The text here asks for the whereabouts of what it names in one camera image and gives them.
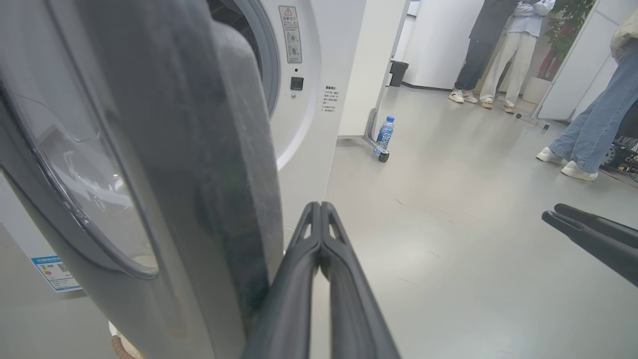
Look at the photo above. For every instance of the white partition panel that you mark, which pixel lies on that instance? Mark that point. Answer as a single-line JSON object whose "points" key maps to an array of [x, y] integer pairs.
{"points": [[578, 75], [369, 65]]}

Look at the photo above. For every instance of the white plant pot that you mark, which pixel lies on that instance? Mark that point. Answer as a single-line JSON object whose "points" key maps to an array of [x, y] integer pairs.
{"points": [[536, 89]]}

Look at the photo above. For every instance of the black door latch socket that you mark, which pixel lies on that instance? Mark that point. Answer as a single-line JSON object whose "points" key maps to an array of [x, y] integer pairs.
{"points": [[297, 83]]}

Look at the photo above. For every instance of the person in white clothes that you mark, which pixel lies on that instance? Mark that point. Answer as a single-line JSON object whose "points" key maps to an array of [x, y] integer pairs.
{"points": [[516, 55]]}

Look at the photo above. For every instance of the white front-load washing machine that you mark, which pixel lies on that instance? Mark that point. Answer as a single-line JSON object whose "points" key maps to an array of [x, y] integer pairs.
{"points": [[309, 149]]}

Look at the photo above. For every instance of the grey washing machine door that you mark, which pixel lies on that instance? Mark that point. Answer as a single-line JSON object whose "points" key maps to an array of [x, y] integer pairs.
{"points": [[174, 149]]}

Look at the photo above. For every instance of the grey warning sticker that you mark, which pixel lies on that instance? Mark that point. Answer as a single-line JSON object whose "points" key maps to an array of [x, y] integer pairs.
{"points": [[290, 35]]}

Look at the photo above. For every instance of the blue energy label sticker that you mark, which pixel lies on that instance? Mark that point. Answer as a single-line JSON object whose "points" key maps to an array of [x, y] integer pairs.
{"points": [[56, 274]]}

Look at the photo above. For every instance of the blue label water bottle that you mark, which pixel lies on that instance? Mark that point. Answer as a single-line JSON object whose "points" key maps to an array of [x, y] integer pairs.
{"points": [[385, 134]]}

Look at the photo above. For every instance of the person in blue jeans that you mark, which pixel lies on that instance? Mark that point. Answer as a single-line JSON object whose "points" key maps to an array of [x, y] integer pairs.
{"points": [[598, 119]]}

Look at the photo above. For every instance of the metal bracket with caster wheel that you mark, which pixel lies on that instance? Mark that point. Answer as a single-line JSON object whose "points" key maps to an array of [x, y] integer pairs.
{"points": [[371, 129]]}

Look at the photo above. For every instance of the black wheeled equipment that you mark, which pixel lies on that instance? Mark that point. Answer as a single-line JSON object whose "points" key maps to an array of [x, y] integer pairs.
{"points": [[625, 149]]}

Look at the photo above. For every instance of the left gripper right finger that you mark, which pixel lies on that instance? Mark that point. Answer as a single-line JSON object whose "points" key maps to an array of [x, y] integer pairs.
{"points": [[354, 309]]}

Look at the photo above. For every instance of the person in dark clothes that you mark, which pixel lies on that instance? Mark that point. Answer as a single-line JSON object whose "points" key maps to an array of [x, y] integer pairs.
{"points": [[478, 50]]}

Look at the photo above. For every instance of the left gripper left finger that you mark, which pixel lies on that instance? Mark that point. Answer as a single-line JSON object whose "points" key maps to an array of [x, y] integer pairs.
{"points": [[289, 299]]}

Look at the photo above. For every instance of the stainless steel washer drum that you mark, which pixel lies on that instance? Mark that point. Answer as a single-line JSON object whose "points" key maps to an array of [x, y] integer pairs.
{"points": [[239, 25]]}

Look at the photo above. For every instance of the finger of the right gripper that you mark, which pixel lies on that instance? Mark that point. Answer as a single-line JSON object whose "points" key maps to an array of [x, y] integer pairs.
{"points": [[608, 254], [613, 229]]}

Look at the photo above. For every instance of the green potted plant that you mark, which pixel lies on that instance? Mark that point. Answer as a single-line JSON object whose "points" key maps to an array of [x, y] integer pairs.
{"points": [[568, 30]]}

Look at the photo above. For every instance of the black trash bin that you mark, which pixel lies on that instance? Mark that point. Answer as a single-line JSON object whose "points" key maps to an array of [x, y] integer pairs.
{"points": [[398, 74]]}

